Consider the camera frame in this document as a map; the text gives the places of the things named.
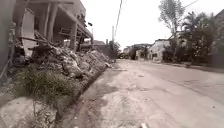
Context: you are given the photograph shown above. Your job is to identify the clump of grass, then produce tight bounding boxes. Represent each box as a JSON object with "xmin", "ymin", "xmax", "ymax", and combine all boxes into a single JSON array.
[{"xmin": 14, "ymin": 68, "xmax": 84, "ymax": 100}]

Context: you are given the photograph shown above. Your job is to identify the tall thin tree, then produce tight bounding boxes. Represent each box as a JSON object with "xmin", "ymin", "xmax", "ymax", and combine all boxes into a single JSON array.
[{"xmin": 158, "ymin": 0, "xmax": 186, "ymax": 62}]

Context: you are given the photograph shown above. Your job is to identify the pile of rubble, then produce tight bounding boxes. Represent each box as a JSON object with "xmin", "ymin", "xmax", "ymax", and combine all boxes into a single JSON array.
[{"xmin": 0, "ymin": 41, "xmax": 113, "ymax": 128}]

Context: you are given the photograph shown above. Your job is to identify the white building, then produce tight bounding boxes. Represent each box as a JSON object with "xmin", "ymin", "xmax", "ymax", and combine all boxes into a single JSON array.
[{"xmin": 147, "ymin": 39, "xmax": 171, "ymax": 63}]

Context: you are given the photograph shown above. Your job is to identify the low building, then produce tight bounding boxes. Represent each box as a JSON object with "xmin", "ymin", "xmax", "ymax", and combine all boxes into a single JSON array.
[{"xmin": 81, "ymin": 39, "xmax": 113, "ymax": 58}]

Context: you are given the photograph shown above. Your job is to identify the clump of dark trees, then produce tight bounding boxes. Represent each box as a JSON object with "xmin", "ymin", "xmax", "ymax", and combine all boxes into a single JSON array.
[{"xmin": 181, "ymin": 9, "xmax": 224, "ymax": 67}]

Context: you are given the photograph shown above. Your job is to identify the unfinished concrete building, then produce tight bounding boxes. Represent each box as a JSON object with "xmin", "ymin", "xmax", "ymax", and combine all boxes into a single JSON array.
[{"xmin": 0, "ymin": 0, "xmax": 95, "ymax": 73}]

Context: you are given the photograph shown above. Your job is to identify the grey concrete road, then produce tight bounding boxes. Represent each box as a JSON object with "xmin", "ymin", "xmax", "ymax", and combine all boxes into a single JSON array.
[{"xmin": 59, "ymin": 59, "xmax": 224, "ymax": 128}]

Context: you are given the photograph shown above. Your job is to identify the overhead wires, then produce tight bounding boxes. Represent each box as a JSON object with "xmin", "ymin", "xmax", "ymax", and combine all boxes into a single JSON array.
[{"xmin": 113, "ymin": 0, "xmax": 200, "ymax": 38}]

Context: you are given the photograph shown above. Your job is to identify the utility pole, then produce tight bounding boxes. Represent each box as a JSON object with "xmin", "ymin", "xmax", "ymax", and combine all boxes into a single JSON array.
[{"xmin": 111, "ymin": 25, "xmax": 116, "ymax": 43}]

